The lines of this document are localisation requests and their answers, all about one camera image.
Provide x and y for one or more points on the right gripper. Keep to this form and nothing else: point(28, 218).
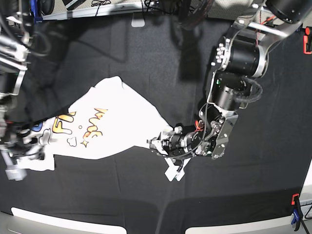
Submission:
point(20, 148)

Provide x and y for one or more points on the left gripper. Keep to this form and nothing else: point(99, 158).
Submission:
point(174, 144)

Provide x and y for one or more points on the white printed t-shirt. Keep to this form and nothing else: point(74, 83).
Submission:
point(110, 118)

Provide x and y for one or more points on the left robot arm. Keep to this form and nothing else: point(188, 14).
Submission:
point(241, 57)

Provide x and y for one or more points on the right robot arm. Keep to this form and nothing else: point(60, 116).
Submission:
point(15, 45)

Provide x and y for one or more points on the black table cloth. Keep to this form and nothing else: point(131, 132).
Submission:
point(265, 163)

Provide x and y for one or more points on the red clamp lower right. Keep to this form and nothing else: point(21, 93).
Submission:
point(294, 198)

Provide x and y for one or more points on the red clamp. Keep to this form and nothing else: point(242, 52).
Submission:
point(307, 41)
point(294, 198)

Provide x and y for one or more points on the blue clamp lower right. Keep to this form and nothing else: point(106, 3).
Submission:
point(297, 215)

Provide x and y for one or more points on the red clamp upper right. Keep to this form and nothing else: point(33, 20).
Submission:
point(307, 41)

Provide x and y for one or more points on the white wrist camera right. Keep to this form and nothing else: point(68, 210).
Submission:
point(13, 171)

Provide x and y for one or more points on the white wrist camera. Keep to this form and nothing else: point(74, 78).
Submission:
point(13, 171)
point(175, 170)

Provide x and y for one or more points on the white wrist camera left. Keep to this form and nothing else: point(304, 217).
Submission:
point(175, 170)

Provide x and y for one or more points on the camera mount pole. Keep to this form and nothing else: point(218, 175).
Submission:
point(183, 19)

